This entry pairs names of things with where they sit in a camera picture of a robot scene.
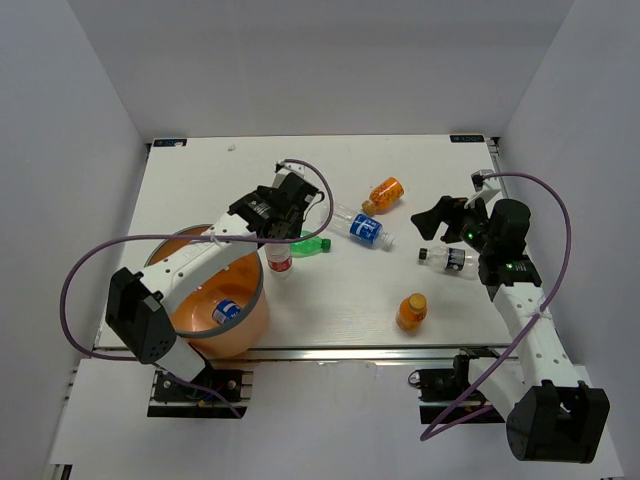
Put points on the orange juice bottle lying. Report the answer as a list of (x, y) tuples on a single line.
[(383, 197)]

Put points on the orange bin with grey rim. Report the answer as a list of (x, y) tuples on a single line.
[(212, 291)]

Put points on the black table label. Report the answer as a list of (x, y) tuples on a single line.
[(466, 138), (169, 143)]

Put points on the aluminium table edge rail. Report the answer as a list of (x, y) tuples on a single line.
[(406, 355)]

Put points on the green plastic bottle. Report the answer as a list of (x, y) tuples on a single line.
[(310, 247)]

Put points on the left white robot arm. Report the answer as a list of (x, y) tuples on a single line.
[(140, 305)]

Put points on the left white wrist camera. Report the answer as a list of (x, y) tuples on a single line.
[(284, 168)]

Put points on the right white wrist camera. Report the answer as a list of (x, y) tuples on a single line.
[(486, 187)]

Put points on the blue label bottle in bin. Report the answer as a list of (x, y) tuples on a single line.
[(225, 311)]

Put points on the clear bottle black cap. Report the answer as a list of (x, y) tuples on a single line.
[(458, 262)]

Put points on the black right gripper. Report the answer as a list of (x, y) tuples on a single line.
[(446, 208)]

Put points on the clear bottle blue label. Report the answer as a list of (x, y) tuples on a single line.
[(359, 227)]

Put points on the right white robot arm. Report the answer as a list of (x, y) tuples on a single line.
[(550, 413)]

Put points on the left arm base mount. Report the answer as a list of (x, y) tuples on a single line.
[(227, 397)]

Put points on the clear bottle red cap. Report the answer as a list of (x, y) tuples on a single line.
[(279, 258)]

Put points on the black table label left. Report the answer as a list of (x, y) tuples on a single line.
[(169, 143)]

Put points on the black table label right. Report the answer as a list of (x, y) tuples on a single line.
[(466, 138)]

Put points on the orange juice bottle upright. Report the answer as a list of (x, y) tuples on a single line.
[(412, 312)]

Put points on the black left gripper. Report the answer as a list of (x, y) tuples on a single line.
[(263, 191)]

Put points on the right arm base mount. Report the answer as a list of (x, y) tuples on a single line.
[(438, 387)]

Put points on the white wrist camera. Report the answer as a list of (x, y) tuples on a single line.
[(284, 168), (486, 187)]

